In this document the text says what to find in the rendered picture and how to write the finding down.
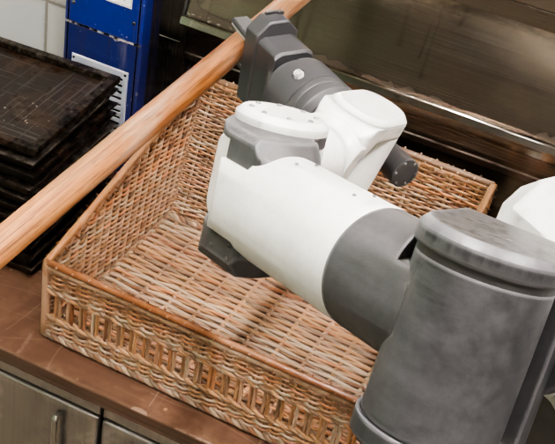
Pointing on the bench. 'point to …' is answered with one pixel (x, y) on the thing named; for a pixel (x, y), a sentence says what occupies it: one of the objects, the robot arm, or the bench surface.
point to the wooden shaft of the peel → (112, 151)
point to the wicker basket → (114, 330)
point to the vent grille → (114, 86)
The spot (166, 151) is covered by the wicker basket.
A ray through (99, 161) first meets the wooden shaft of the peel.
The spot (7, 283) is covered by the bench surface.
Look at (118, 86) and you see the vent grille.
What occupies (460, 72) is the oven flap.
